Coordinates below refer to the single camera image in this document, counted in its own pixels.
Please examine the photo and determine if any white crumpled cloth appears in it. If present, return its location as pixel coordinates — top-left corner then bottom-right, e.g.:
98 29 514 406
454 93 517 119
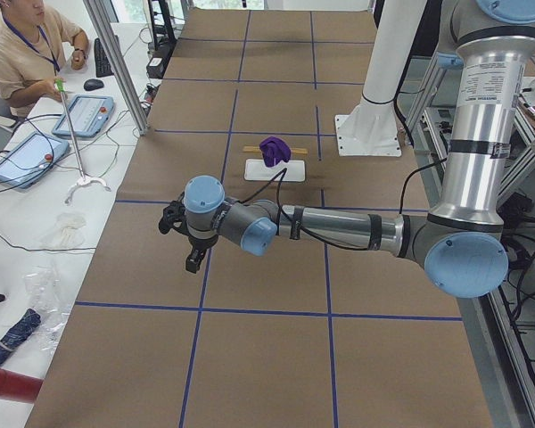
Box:
40 213 86 250

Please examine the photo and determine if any far teach pendant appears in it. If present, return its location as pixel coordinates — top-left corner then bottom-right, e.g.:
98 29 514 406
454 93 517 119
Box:
52 95 115 138

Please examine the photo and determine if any red bottle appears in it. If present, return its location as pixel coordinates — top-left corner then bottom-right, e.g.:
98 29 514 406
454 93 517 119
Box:
0 368 43 403

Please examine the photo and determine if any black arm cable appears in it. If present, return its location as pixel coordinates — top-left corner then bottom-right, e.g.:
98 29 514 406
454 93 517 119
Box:
238 155 451 251

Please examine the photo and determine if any teach pendant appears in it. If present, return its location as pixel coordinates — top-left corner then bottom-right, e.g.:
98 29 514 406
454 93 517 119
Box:
0 132 69 189
52 95 115 138

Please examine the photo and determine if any seated person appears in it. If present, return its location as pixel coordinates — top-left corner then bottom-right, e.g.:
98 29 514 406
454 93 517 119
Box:
0 1 89 118

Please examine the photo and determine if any purple towel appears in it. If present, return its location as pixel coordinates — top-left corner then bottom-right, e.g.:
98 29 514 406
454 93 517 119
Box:
259 136 292 168

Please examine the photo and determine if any aluminium frame post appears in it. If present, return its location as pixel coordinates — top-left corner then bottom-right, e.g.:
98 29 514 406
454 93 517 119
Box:
83 0 149 136

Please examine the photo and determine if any clear plastic wrap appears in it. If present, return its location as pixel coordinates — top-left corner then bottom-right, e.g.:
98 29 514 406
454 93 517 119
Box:
23 267 71 356

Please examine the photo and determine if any metal reacher stick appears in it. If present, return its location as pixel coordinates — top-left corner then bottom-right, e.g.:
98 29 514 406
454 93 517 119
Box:
54 78 111 206

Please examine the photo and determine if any white wooden towel rack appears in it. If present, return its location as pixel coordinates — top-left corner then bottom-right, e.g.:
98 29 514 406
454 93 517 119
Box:
244 147 309 182

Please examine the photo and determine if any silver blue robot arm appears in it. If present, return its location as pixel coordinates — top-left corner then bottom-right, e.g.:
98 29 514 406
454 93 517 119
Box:
177 9 416 218

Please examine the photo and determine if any black keyboard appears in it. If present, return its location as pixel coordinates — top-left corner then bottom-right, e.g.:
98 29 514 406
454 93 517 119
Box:
93 37 113 78

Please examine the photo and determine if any near teach pendant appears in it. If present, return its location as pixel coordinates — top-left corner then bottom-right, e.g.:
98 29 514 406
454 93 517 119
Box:
0 132 69 189

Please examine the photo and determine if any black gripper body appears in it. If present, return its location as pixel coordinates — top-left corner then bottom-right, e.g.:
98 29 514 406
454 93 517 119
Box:
188 234 218 257

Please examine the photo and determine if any folded blue umbrella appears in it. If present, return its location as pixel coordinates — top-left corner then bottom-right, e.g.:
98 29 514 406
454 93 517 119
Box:
0 309 41 366

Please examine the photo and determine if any black computer mouse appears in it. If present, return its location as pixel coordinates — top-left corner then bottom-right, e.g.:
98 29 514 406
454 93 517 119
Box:
83 78 104 92

